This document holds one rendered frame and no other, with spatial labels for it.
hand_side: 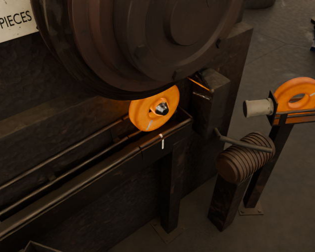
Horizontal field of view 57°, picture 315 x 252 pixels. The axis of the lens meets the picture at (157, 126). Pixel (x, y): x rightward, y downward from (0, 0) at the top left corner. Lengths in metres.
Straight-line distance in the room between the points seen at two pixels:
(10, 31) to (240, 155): 0.81
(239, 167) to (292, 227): 0.63
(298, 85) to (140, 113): 0.53
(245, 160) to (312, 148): 0.95
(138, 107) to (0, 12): 0.36
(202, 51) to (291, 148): 1.38
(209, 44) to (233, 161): 0.53
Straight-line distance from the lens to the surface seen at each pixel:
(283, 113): 1.08
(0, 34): 0.65
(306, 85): 1.06
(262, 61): 2.63
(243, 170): 1.08
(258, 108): 1.05
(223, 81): 0.94
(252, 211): 1.59
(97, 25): 0.52
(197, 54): 0.64
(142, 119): 0.78
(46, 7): 0.51
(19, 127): 0.74
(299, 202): 1.72
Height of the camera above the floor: 1.35
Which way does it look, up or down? 45 degrees down
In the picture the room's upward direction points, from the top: straight up
